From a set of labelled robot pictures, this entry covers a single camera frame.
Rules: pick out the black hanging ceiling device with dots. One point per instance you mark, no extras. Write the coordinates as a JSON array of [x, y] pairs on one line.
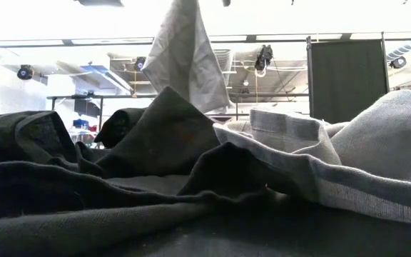
[[264, 55]]

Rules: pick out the striped flexible air duct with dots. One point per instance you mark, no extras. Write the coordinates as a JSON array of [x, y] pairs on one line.
[[405, 48]]

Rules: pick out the blue box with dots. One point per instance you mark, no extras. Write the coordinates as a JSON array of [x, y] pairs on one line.
[[80, 124]]

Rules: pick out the black partition panel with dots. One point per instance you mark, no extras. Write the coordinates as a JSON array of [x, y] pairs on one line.
[[348, 78]]

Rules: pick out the gray metal frame beam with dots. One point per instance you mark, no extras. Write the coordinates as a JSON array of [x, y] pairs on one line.
[[250, 38]]

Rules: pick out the light gray towel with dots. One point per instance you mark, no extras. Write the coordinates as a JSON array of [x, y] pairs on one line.
[[387, 135]]

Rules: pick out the black hanging monitor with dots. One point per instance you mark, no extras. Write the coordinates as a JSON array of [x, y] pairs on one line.
[[86, 107]]

